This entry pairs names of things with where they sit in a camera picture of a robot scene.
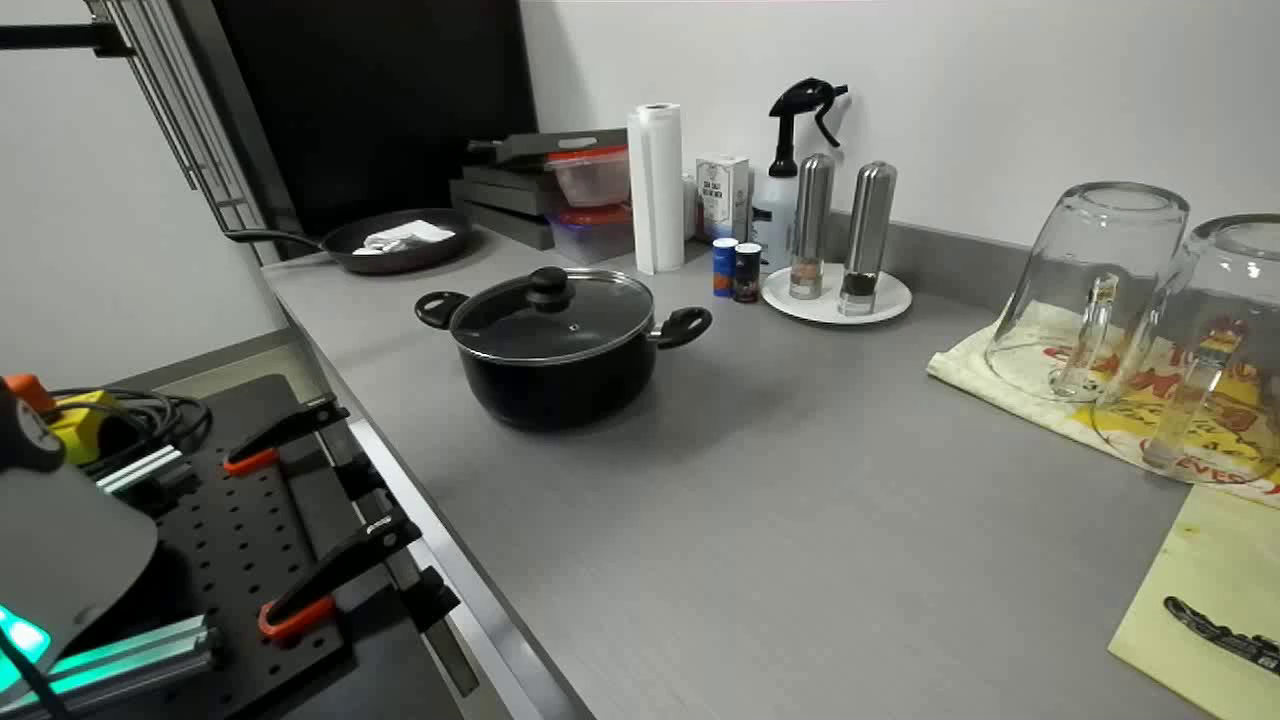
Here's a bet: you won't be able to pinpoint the glass pot lid black knob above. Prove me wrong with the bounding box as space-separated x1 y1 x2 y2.
446 263 661 371

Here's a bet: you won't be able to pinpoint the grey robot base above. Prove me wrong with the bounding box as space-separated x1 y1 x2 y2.
0 455 159 673

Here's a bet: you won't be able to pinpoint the black cooking pot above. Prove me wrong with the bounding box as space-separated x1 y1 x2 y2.
413 289 716 435

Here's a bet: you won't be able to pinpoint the small blue spice jar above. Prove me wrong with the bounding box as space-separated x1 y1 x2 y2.
707 236 740 302

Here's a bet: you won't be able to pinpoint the small dark spice jar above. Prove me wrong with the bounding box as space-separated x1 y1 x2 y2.
733 241 762 308

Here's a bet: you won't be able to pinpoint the white paper towel roll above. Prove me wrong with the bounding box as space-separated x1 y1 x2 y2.
622 100 693 280

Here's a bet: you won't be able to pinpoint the small white carton box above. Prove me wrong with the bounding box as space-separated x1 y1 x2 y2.
693 152 757 243

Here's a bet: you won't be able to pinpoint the grey metal tray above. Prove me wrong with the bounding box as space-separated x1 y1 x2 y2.
446 179 561 251
463 125 632 172
455 159 563 222

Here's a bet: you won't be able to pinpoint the spray bottle black trigger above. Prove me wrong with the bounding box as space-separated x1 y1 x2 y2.
747 77 851 274

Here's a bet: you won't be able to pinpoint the steel pepper grinder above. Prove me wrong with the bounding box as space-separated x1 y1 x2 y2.
786 150 838 302
834 159 899 322

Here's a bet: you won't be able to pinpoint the black frying pan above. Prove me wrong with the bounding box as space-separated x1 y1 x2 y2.
225 205 484 280

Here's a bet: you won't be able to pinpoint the round white plate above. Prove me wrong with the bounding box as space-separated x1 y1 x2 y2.
757 259 916 330

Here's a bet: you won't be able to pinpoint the white crumpled cloth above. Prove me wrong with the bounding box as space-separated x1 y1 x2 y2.
347 215 460 259

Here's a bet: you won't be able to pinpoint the yellow red printed dish towel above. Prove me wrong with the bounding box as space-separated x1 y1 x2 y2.
922 302 1280 513

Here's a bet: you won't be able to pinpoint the black orange bar clamp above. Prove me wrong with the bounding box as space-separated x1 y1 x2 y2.
256 513 423 647
216 395 350 483

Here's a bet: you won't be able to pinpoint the clear glass jug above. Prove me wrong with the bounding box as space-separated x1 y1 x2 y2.
979 179 1190 407

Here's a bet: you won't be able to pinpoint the short aluminium profile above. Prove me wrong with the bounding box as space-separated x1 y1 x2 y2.
91 440 192 500

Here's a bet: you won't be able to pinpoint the yellow connector box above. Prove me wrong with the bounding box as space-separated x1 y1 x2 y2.
49 389 119 474

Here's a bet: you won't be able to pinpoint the plain yellow cloth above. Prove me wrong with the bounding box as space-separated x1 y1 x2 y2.
1103 481 1280 720

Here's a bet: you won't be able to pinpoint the aluminium extrusion bar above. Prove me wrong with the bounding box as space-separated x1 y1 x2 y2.
0 611 216 710

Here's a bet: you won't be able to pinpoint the black orange emergency stop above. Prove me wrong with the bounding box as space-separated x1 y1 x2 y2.
0 371 64 477

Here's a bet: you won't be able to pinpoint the small black utensil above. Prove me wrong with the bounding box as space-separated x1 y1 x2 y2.
1161 594 1280 677

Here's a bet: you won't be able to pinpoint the black wall panel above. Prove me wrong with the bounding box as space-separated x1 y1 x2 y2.
209 0 540 248

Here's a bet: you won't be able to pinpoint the black coiled cables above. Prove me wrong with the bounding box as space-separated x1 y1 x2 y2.
89 389 216 481

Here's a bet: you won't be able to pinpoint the grey metal rail frame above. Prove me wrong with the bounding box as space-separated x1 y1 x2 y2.
83 0 278 248

